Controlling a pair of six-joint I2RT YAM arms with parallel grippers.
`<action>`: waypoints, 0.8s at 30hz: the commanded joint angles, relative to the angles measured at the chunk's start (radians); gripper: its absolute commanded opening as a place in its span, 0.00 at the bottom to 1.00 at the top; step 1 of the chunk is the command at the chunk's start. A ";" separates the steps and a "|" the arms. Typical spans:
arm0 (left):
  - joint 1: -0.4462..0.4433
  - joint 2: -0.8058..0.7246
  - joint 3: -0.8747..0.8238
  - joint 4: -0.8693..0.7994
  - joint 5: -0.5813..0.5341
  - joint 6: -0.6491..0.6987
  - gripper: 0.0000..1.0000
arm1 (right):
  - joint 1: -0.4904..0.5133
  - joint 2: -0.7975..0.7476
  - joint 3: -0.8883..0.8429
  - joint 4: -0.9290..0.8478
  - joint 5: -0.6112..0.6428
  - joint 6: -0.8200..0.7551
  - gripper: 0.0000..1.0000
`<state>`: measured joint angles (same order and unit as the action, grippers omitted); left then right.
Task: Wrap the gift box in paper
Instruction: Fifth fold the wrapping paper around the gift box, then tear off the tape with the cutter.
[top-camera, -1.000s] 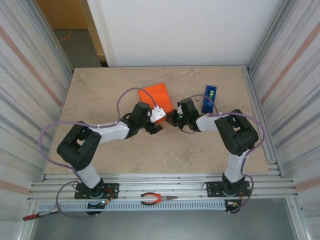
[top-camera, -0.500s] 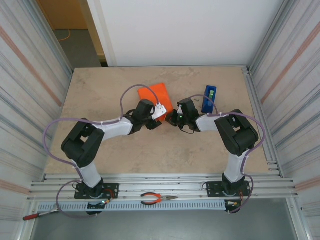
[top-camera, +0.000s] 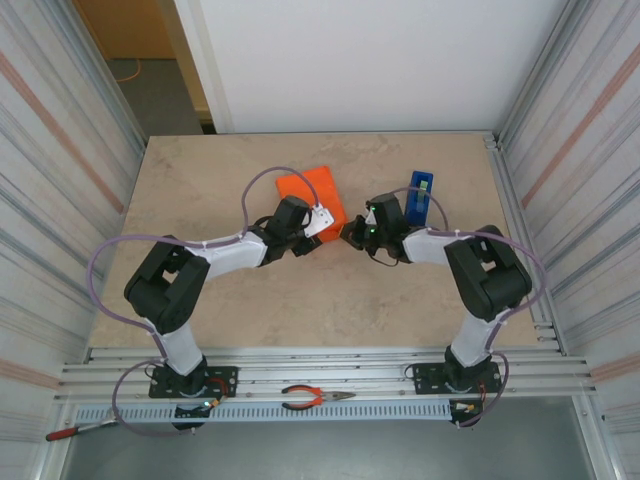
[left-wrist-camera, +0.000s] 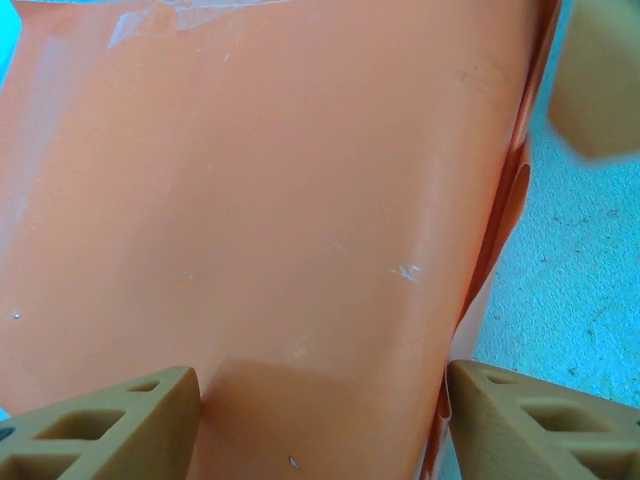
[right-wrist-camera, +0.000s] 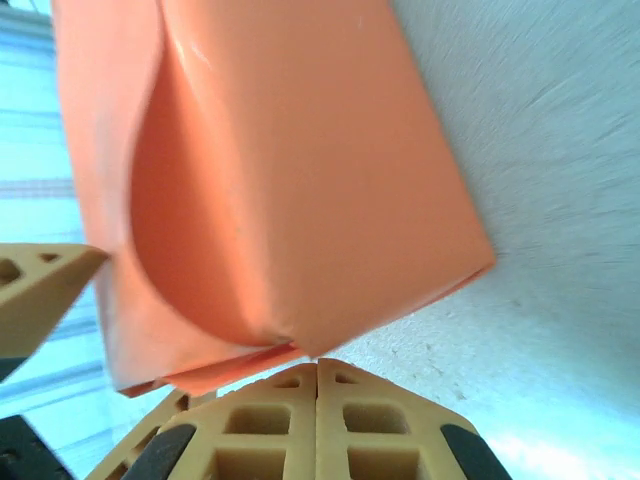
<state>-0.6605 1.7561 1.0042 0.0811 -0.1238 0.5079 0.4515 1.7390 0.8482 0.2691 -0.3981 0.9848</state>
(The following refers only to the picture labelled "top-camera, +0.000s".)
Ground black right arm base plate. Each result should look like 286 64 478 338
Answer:
412 362 502 396

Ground white door frame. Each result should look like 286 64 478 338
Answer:
158 0 236 135

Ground orange handled pliers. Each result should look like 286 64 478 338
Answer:
280 383 357 412

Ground orange floor cable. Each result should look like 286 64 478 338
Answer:
115 58 144 84

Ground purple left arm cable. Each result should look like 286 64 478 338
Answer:
87 166 324 439

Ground aluminium side rail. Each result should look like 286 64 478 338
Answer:
482 130 569 356

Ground aluminium rail frame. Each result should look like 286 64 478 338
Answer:
54 348 599 402

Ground grey slotted cable duct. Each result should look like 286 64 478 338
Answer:
73 402 454 424

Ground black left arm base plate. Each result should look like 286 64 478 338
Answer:
148 365 239 400

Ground blue tape dispenser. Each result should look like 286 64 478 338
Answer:
404 170 435 227

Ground red handled tool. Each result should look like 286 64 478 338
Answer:
45 419 119 442

